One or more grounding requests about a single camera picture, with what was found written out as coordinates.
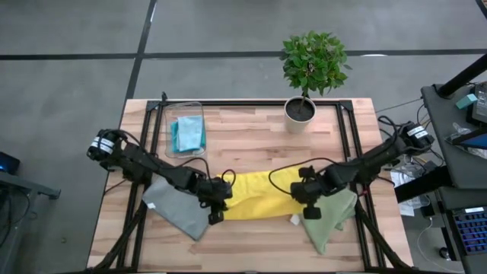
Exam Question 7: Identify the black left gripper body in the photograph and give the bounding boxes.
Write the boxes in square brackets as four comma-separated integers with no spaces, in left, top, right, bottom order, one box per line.
[196,177,234,225]

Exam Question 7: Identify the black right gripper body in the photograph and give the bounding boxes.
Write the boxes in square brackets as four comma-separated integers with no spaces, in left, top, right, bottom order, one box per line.
[291,165,343,221]

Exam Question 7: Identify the yellow microfiber towel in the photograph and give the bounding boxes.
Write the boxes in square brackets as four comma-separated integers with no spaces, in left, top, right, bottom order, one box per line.
[216,169,306,221]

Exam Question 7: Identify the teal fluffy microfiber towel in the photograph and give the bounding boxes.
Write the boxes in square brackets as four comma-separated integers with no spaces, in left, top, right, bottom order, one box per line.
[170,120,208,154]

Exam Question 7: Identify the grey microfiber towel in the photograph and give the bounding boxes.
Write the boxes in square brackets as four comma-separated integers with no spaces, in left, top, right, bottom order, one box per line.
[142,177,210,241]

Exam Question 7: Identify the green microfiber towel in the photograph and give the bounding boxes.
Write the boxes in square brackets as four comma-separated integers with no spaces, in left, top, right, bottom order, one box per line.
[289,188,358,255]

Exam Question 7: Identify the white plant pot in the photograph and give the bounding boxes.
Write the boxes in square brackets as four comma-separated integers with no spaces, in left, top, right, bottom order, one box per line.
[283,94,317,134]

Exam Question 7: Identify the clear plastic bin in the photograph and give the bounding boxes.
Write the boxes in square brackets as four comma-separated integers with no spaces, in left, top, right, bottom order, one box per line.
[164,100,208,159]

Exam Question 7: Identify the white papers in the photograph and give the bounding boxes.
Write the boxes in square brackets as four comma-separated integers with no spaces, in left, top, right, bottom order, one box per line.
[389,161,433,218]

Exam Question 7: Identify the black desk support beam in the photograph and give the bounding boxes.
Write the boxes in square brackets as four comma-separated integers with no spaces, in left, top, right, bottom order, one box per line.
[393,165,454,202]

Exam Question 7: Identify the green leafy plant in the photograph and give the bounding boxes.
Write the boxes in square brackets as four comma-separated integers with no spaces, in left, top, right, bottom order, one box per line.
[280,30,353,98]

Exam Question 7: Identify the grey side desk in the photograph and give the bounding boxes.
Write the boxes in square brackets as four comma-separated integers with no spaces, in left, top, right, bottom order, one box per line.
[420,81,487,191]

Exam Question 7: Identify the backlit keyboard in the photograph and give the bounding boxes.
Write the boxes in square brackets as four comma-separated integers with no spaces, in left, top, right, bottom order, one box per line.
[450,206,487,256]

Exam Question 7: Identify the dark blue tablet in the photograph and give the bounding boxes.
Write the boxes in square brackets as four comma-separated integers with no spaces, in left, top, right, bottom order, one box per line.
[450,128,487,151]

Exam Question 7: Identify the small teal box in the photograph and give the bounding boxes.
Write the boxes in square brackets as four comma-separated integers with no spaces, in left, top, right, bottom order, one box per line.
[455,93,479,110]

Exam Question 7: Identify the grey metal stand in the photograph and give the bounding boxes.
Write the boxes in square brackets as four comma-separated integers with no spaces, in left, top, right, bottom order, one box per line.
[0,170,62,274]

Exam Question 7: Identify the black diagonal pole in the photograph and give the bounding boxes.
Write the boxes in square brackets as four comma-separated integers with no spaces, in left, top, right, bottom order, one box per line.
[435,53,487,99]

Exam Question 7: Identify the black desktop device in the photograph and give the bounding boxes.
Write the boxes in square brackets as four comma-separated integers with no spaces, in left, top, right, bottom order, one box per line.
[471,81,487,125]

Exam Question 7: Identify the blue-lit black device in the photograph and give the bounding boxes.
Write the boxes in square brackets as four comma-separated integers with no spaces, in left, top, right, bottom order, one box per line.
[0,151,21,176]

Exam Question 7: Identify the black aluminium table frame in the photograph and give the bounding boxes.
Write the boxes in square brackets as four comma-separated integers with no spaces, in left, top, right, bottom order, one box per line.
[85,99,418,273]

